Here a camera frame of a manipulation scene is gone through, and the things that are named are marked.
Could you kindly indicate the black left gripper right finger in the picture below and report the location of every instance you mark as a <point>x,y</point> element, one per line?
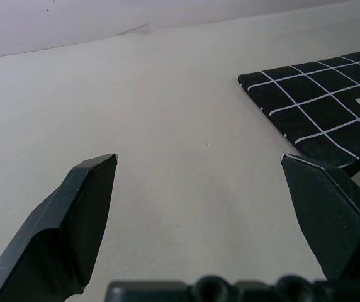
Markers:
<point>334,220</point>

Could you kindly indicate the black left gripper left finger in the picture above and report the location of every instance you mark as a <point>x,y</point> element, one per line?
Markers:
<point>57,239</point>

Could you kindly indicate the black white-grid fabric pouch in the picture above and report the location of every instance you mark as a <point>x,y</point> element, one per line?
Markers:
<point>312,104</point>

